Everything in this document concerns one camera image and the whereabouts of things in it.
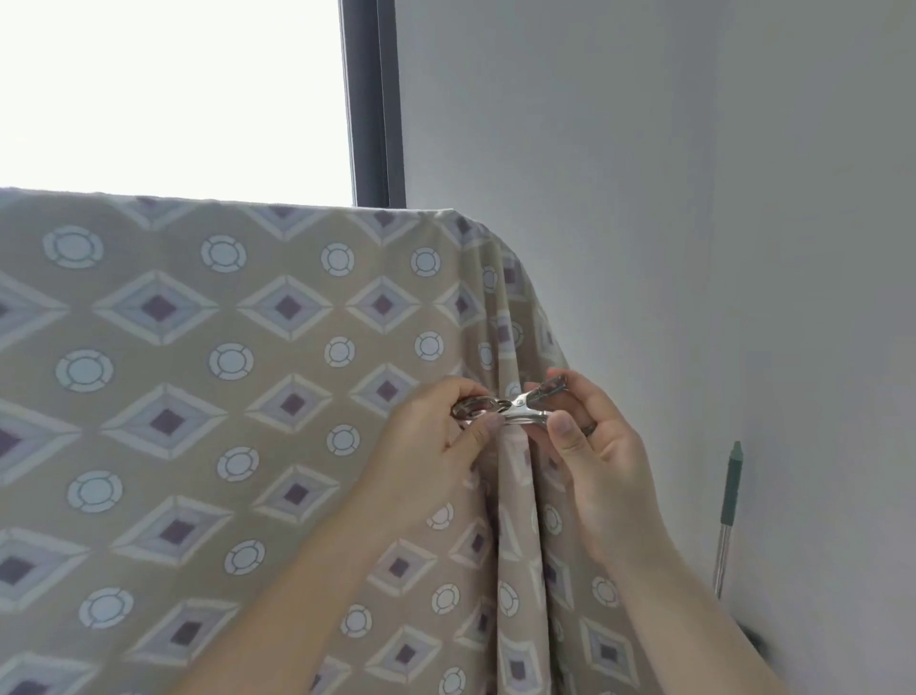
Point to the person's right hand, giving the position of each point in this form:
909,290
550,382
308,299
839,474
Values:
608,487

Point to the person's left hand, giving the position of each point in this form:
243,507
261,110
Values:
415,458

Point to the person's right thumb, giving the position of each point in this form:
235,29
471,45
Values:
562,442

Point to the person's left thumb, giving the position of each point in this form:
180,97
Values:
476,435

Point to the silver metal clothes clip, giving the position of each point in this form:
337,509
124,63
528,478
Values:
521,409

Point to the person's right forearm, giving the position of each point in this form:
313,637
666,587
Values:
694,630

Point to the person's left forearm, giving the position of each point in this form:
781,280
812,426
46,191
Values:
308,608

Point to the beige diamond-patterned cloth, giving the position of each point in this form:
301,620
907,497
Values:
215,401

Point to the dark grey window frame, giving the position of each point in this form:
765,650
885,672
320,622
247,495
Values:
372,100

